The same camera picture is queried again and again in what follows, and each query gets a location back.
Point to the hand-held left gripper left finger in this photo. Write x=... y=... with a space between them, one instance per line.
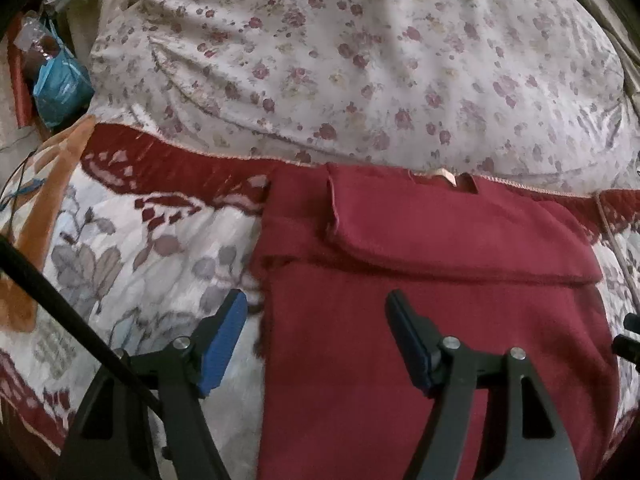
x=221 y=346

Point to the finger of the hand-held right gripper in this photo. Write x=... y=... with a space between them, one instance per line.
x=627 y=342

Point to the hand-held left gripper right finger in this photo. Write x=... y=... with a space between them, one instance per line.
x=409 y=336

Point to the dark red knit sweater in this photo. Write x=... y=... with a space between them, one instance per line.
x=430 y=280

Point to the red and white leaf blanket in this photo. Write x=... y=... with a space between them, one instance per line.
x=115 y=260

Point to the floral white quilt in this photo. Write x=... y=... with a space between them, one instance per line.
x=360 y=55

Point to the blue plastic bag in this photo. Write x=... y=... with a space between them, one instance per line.
x=60 y=85

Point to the clear plastic bag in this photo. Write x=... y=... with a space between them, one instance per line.
x=37 y=35

